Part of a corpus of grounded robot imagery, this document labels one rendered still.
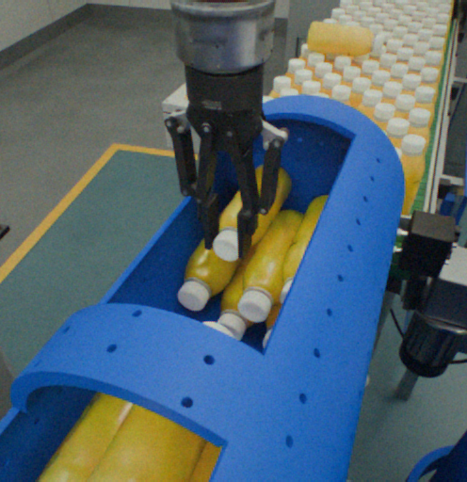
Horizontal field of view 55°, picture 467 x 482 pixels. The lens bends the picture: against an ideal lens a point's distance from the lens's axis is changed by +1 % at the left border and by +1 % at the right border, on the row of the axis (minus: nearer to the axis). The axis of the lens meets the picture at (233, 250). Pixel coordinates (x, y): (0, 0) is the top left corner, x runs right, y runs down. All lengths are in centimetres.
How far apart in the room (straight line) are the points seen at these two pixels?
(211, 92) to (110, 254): 186
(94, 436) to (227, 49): 33
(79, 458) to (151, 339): 13
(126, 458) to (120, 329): 9
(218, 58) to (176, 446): 31
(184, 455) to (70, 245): 205
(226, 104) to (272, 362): 24
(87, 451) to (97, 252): 191
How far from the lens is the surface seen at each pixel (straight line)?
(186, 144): 51
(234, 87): 42
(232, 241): 56
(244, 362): 31
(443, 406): 184
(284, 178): 67
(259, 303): 54
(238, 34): 40
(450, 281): 96
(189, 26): 41
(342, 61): 123
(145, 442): 35
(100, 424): 41
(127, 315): 34
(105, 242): 232
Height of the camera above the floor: 148
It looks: 43 degrees down
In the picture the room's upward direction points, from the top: straight up
